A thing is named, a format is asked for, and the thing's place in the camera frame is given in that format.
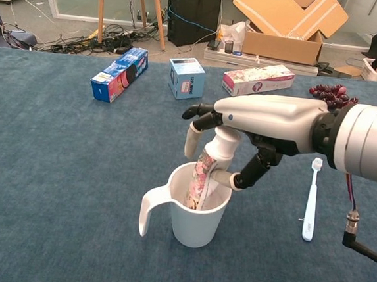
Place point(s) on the red grape bunch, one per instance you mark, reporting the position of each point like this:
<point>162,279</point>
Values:
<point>331,92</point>

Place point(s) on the small light blue carton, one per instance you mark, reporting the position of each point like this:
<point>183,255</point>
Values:
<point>187,81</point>

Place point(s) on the large open cardboard box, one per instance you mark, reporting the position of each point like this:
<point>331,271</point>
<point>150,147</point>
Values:
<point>284,24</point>

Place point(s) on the black computer cabinet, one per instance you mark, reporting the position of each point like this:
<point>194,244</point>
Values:
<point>193,16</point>

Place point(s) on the white plastic bag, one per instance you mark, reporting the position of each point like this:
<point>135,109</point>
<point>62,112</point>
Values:
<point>232,31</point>

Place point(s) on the floral toothpaste tube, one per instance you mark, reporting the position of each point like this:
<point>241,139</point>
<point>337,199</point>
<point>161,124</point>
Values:
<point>201,178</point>

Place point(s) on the dark blue rounded machine base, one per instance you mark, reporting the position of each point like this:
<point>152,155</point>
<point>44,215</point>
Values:
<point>6,37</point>

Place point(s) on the blue table cloth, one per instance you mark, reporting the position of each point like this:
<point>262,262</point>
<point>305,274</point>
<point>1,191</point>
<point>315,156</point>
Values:
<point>73,170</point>

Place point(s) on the blue cookie box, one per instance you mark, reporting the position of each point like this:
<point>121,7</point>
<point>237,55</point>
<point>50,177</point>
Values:
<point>114,78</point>

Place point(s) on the wooden stand leg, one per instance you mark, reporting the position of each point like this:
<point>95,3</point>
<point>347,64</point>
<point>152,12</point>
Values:
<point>158,13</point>
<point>142,1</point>
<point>101,8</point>

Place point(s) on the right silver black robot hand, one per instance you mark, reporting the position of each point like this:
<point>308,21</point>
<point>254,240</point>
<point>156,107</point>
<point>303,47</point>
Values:
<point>270,116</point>

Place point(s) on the floral toothpaste carton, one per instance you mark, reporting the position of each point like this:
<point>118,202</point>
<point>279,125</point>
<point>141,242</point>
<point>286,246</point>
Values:
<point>256,82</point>

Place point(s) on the aluminium profile rails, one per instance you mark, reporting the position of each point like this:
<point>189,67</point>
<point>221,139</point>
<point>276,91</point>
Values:
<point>222,59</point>

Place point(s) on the light blue toothbrush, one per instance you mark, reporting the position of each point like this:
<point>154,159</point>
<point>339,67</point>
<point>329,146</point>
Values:
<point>310,207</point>

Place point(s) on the flat cardboard piece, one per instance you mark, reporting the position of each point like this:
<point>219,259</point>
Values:
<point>348,71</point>

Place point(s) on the black mesh pen cup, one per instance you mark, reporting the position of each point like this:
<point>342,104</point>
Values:
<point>229,47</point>

